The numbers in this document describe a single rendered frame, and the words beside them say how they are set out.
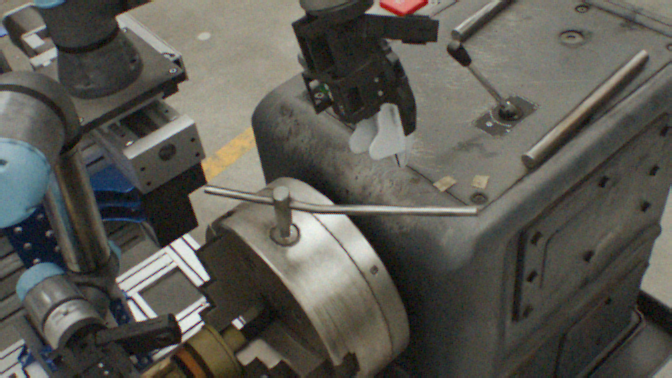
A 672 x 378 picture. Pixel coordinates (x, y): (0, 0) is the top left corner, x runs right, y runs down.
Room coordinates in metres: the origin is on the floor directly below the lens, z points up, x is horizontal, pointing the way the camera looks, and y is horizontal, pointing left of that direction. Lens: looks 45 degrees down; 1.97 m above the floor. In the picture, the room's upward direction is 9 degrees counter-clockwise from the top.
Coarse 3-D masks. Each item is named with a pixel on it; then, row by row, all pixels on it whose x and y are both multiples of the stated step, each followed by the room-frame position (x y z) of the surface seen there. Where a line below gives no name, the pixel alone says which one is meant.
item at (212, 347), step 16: (192, 336) 0.62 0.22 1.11; (208, 336) 0.61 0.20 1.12; (224, 336) 0.61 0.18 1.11; (240, 336) 0.61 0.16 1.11; (176, 352) 0.60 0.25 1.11; (192, 352) 0.59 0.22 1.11; (208, 352) 0.58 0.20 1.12; (224, 352) 0.58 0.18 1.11; (176, 368) 0.59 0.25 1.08; (192, 368) 0.56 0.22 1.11; (208, 368) 0.57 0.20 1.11; (224, 368) 0.57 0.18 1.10; (240, 368) 0.57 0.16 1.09
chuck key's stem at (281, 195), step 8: (272, 192) 0.66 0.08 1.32; (280, 192) 0.65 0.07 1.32; (288, 192) 0.65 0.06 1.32; (280, 200) 0.64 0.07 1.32; (288, 200) 0.65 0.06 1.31; (280, 208) 0.65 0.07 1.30; (288, 208) 0.65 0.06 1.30; (280, 216) 0.65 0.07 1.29; (288, 216) 0.65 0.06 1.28; (280, 224) 0.65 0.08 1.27; (288, 224) 0.65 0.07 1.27; (280, 232) 0.66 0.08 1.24; (288, 232) 0.66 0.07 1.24
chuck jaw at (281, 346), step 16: (256, 336) 0.61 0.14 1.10; (272, 336) 0.60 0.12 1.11; (288, 336) 0.59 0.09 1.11; (240, 352) 0.58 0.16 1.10; (256, 352) 0.58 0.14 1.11; (272, 352) 0.57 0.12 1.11; (288, 352) 0.57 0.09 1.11; (304, 352) 0.56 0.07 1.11; (256, 368) 0.57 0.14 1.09; (272, 368) 0.55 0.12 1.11; (288, 368) 0.55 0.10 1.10; (304, 368) 0.54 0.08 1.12; (320, 368) 0.54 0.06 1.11; (336, 368) 0.53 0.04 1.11; (352, 368) 0.54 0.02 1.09
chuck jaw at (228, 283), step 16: (224, 240) 0.71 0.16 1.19; (208, 256) 0.69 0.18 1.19; (224, 256) 0.69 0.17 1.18; (208, 272) 0.69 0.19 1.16; (224, 272) 0.67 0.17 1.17; (240, 272) 0.68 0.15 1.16; (208, 288) 0.65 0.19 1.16; (224, 288) 0.66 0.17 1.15; (240, 288) 0.66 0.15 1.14; (256, 288) 0.67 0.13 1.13; (224, 304) 0.64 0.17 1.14; (240, 304) 0.65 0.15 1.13; (208, 320) 0.62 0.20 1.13; (224, 320) 0.63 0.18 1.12
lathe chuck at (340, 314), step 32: (256, 192) 0.79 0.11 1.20; (224, 224) 0.71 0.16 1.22; (256, 224) 0.69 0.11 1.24; (320, 224) 0.67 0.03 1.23; (256, 256) 0.64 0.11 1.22; (288, 256) 0.63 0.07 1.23; (320, 256) 0.63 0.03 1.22; (288, 288) 0.59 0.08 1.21; (320, 288) 0.59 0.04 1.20; (352, 288) 0.60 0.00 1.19; (288, 320) 0.61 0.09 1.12; (320, 320) 0.56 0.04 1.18; (352, 320) 0.57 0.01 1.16; (384, 320) 0.58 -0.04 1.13; (320, 352) 0.55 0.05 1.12; (352, 352) 0.55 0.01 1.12; (384, 352) 0.57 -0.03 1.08
